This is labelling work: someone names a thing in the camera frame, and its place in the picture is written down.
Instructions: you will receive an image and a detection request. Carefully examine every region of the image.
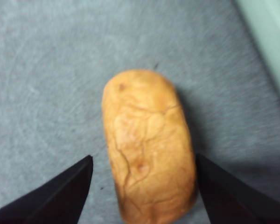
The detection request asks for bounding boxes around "green breakfast machine base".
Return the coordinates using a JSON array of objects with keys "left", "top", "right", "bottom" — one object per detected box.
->
[{"left": 234, "top": 0, "right": 280, "bottom": 111}]

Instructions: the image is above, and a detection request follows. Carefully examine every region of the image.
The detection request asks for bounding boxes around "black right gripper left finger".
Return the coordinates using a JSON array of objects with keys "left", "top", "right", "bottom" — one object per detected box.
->
[{"left": 0, "top": 155, "right": 94, "bottom": 224}]

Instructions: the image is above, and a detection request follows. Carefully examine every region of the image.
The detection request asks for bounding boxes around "brown potato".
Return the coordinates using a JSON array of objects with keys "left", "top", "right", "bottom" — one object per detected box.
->
[{"left": 102, "top": 69, "right": 198, "bottom": 224}]

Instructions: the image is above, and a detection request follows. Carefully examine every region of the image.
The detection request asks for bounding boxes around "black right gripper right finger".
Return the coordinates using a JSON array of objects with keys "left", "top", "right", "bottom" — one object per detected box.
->
[{"left": 195, "top": 153, "right": 280, "bottom": 224}]

